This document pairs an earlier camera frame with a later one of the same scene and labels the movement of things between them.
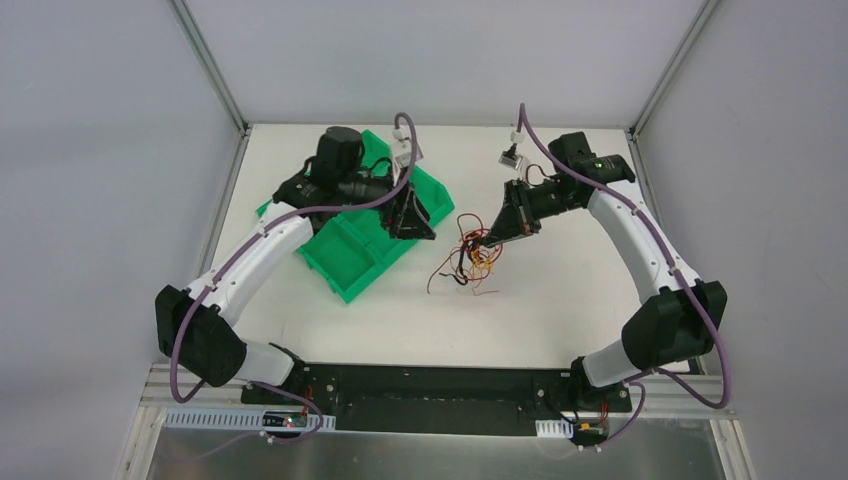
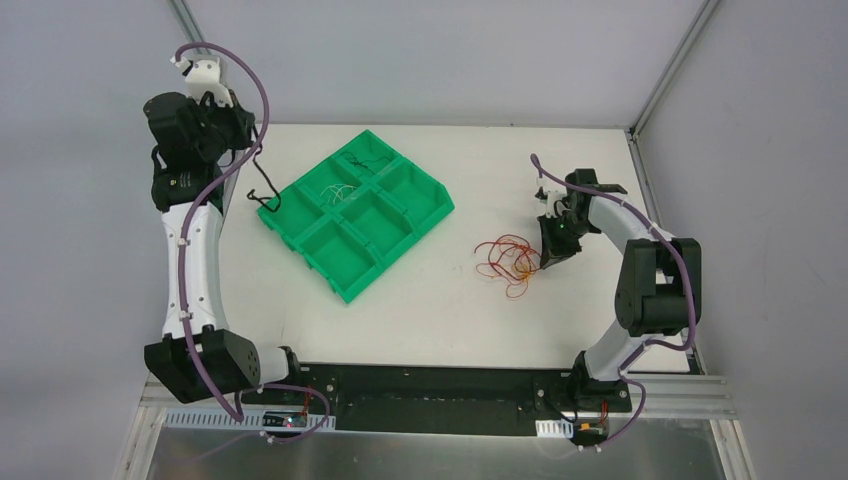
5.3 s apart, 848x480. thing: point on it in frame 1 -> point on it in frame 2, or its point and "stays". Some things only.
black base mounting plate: [441, 400] stays
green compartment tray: [349, 246] stays
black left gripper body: [395, 209] -> [225, 117]
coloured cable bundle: [474, 256] -> [512, 260]
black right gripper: [515, 206] -> [556, 239]
